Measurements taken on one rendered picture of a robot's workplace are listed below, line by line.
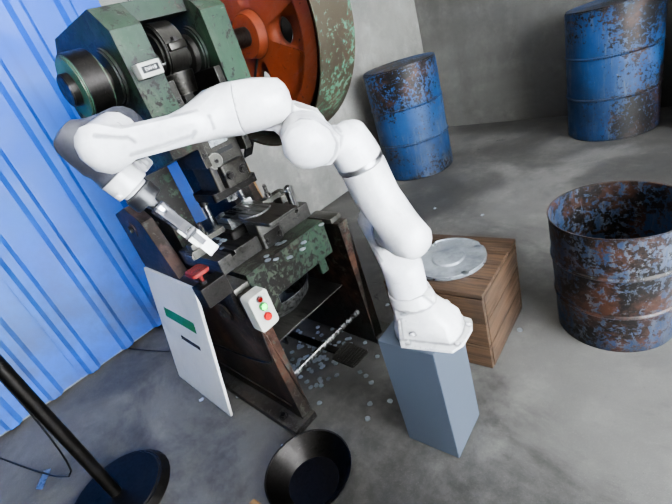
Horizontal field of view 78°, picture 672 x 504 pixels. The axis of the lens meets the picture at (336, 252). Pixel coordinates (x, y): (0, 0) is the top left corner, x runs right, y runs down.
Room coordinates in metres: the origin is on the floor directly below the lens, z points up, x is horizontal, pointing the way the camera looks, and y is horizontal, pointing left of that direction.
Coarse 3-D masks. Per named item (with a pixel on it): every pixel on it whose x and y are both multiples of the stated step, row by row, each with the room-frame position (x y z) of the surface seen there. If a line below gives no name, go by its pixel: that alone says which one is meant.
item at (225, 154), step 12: (204, 144) 1.46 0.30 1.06; (216, 144) 1.48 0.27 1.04; (228, 144) 1.51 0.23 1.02; (216, 156) 1.46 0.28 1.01; (228, 156) 1.50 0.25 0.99; (240, 156) 1.50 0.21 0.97; (216, 168) 1.45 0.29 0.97; (228, 168) 1.45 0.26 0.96; (240, 168) 1.48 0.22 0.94; (204, 180) 1.50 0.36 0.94; (216, 180) 1.45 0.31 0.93; (228, 180) 1.44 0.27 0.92; (240, 180) 1.47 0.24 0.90
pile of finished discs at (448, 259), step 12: (444, 240) 1.52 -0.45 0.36; (456, 240) 1.49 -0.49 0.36; (468, 240) 1.46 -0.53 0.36; (432, 252) 1.46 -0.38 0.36; (444, 252) 1.42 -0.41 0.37; (456, 252) 1.39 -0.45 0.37; (468, 252) 1.37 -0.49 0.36; (480, 252) 1.35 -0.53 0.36; (432, 264) 1.38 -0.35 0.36; (444, 264) 1.34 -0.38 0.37; (456, 264) 1.32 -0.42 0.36; (468, 264) 1.30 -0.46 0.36; (480, 264) 1.26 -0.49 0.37; (432, 276) 1.30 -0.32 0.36; (444, 276) 1.27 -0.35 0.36; (456, 276) 1.24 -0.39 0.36
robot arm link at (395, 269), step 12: (360, 216) 1.03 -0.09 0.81; (372, 228) 0.94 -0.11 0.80; (372, 240) 0.96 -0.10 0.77; (384, 252) 0.95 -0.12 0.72; (384, 264) 0.94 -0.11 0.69; (396, 264) 0.93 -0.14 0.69; (408, 264) 0.92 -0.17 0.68; (420, 264) 0.92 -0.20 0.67; (384, 276) 0.94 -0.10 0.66; (396, 276) 0.91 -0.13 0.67; (408, 276) 0.90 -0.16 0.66; (420, 276) 0.90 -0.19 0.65; (396, 288) 0.91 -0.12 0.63; (408, 288) 0.89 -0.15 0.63; (420, 288) 0.90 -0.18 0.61
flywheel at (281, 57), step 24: (240, 0) 1.79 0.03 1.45; (264, 0) 1.69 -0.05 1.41; (288, 0) 1.60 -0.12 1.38; (240, 24) 1.77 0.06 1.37; (264, 24) 1.72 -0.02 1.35; (288, 24) 1.80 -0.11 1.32; (312, 24) 1.49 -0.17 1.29; (264, 48) 1.73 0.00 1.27; (288, 48) 1.66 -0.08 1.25; (312, 48) 1.52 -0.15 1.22; (288, 72) 1.69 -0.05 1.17; (312, 72) 1.54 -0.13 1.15; (312, 96) 1.57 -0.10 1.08
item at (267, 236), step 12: (252, 204) 1.55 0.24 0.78; (264, 204) 1.48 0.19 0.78; (276, 204) 1.45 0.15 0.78; (288, 204) 1.41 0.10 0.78; (240, 216) 1.44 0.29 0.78; (252, 216) 1.40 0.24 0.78; (264, 216) 1.37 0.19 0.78; (276, 216) 1.33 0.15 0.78; (252, 228) 1.41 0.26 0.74; (264, 228) 1.40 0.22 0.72; (276, 228) 1.43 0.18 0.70; (264, 240) 1.39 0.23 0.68; (276, 240) 1.42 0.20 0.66
